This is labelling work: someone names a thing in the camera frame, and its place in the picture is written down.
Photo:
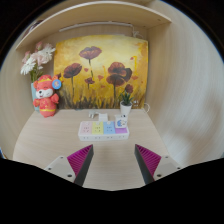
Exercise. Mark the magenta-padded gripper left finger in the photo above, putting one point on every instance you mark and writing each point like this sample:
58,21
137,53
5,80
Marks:
80,160

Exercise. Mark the yellow poppy flower painting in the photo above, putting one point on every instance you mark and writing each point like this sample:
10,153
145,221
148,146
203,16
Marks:
100,66

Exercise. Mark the pink and white flower bouquet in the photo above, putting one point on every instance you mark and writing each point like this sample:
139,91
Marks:
36,58

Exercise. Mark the small potted green plant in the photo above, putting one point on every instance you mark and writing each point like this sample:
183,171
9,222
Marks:
125,107

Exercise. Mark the pale blue vase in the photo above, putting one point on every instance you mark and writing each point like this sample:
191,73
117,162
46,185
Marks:
33,95

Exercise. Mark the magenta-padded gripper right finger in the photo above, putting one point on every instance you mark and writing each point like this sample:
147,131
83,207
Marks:
148,160

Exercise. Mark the white light bar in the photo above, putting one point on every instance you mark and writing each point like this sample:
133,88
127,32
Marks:
96,25

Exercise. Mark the light wooden shelf unit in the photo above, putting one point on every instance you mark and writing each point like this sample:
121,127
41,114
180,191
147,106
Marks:
100,13

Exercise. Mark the red plush toy figure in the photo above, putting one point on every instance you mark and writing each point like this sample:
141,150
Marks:
46,100

